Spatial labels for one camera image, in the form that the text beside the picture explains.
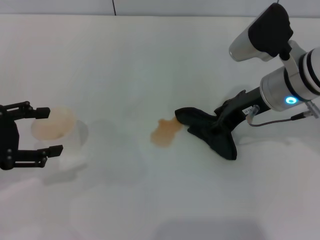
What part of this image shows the thin grey cable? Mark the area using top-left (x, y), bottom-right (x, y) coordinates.
top-left (247, 109), bottom-right (315, 128)

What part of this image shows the silver cable plug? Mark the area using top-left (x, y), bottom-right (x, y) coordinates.
top-left (245, 104), bottom-right (261, 124)

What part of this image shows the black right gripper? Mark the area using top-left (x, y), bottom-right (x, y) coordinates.
top-left (214, 87), bottom-right (270, 130)

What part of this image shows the brown water stain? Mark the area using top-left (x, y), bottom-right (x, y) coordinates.
top-left (149, 116), bottom-right (183, 149)

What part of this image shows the dark blue rag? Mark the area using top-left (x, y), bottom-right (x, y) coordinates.
top-left (174, 106), bottom-right (238, 161)

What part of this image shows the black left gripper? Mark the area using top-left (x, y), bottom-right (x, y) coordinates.
top-left (0, 100), bottom-right (64, 171)

